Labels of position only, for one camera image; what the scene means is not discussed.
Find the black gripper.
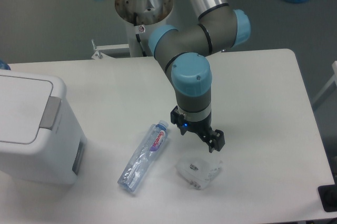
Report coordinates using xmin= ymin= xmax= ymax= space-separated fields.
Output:
xmin=170 ymin=106 xmax=225 ymax=153

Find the white frame at right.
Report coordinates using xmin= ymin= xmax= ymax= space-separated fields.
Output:
xmin=312 ymin=61 xmax=336 ymax=111

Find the white trash can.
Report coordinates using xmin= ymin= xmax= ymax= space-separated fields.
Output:
xmin=1 ymin=70 xmax=86 ymax=184

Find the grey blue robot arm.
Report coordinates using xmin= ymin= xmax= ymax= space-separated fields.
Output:
xmin=115 ymin=0 xmax=251 ymax=151

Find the black box at table edge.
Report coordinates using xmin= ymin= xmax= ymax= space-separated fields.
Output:
xmin=318 ymin=184 xmax=336 ymax=212

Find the clear plastic water bottle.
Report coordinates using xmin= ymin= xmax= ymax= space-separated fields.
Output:
xmin=117 ymin=120 xmax=169 ymax=193

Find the blue object at left edge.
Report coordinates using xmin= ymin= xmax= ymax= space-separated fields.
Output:
xmin=0 ymin=59 xmax=11 ymax=70

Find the crumpled clear plastic bag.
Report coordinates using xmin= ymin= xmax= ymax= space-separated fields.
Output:
xmin=175 ymin=156 xmax=223 ymax=190

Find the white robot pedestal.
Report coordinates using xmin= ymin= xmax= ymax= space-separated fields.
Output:
xmin=91 ymin=0 xmax=174 ymax=60

